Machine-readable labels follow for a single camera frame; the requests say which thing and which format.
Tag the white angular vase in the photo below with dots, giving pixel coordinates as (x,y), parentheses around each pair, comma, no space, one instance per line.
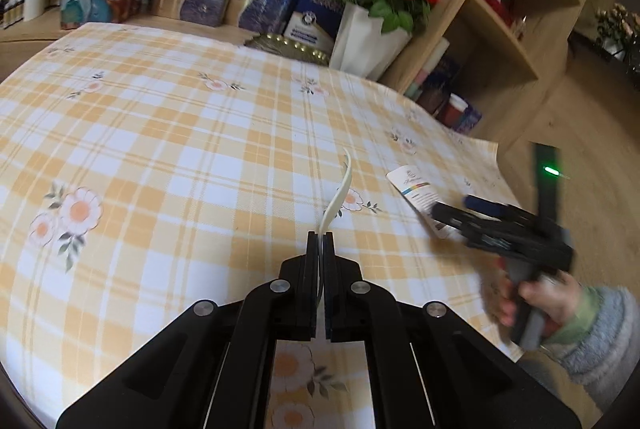
(365,44)

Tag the low wooden cabinet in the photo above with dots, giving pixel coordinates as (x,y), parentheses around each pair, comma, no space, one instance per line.
(20,34)

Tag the blue box white label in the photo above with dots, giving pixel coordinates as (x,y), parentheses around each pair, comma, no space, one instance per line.
(310,24)

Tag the stack of pastel cups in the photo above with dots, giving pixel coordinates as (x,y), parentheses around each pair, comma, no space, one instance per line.
(425,69)

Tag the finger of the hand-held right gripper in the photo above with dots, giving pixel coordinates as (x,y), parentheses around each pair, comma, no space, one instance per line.
(470,226)
(495,206)

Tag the gold ornate tray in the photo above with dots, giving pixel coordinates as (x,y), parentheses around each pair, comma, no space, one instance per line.
(290,46)

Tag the blue printed carton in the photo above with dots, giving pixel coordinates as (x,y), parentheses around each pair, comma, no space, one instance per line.
(471,119)

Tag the white plastic spoon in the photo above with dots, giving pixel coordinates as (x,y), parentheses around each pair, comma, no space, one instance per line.
(340,194)

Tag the dark blue printed box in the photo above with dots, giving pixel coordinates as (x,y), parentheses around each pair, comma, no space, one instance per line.
(447,74)

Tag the red cup white lining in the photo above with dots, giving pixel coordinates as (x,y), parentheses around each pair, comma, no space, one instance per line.
(454,111)

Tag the pale pink flower bouquet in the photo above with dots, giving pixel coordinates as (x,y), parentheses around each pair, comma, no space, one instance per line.
(617,26)

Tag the glass perfume bottle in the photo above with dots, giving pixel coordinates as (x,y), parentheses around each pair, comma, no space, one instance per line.
(520,28)

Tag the person's right hand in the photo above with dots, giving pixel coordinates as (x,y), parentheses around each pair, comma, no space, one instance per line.
(555,299)

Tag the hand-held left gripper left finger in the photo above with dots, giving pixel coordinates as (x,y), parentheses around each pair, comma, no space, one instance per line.
(311,269)

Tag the yellow checked tablecloth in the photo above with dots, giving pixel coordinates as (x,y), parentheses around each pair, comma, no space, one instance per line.
(150,159)

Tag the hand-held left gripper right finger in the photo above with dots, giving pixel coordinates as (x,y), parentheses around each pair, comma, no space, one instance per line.
(330,289)

